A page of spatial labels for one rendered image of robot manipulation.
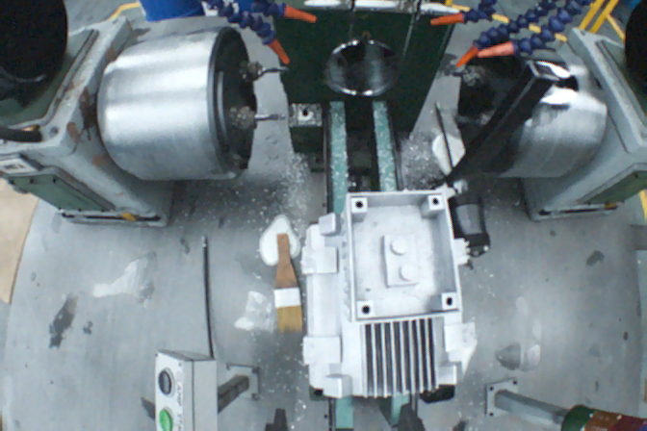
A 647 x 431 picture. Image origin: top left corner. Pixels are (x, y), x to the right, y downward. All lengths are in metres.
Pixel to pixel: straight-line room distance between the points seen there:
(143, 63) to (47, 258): 0.67
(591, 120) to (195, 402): 0.67
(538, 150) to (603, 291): 0.56
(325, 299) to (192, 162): 0.26
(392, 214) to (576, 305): 0.65
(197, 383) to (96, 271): 0.51
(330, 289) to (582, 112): 0.45
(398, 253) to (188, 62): 0.34
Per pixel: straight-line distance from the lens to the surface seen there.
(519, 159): 0.49
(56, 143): 0.48
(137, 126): 0.44
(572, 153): 0.55
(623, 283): 1.04
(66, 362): 0.90
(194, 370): 0.37
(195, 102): 0.39
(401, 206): 0.32
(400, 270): 0.28
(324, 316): 0.34
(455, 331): 0.36
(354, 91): 0.61
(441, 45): 0.57
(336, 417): 0.52
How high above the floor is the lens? 1.40
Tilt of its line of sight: 66 degrees down
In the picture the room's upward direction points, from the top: 1 degrees counter-clockwise
